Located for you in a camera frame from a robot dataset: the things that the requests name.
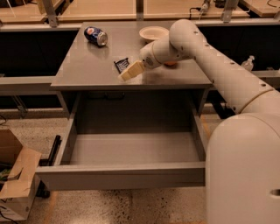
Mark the white paper bowl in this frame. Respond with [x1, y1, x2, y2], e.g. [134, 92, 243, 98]
[139, 26, 169, 43]

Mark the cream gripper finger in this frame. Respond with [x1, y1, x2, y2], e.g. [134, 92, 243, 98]
[118, 60, 145, 81]

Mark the open grey top drawer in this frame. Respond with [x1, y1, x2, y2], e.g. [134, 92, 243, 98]
[37, 92, 207, 191]

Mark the dark blue rxbar wrapper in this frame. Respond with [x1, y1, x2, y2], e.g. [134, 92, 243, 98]
[114, 58, 130, 74]

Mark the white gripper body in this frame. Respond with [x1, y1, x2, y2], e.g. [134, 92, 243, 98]
[139, 46, 159, 69]

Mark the cardboard box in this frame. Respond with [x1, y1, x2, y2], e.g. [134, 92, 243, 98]
[0, 129, 41, 221]

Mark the clear sanitizer bottle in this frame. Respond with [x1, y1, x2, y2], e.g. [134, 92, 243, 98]
[241, 55, 255, 71]

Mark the blue soda can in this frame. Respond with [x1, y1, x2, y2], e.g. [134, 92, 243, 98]
[84, 26, 108, 47]

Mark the grey cabinet with top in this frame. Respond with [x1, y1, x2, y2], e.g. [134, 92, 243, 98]
[51, 22, 210, 120]

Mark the orange fruit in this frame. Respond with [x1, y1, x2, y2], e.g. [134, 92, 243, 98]
[164, 61, 177, 67]

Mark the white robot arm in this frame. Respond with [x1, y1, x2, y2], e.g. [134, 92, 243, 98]
[119, 19, 280, 224]

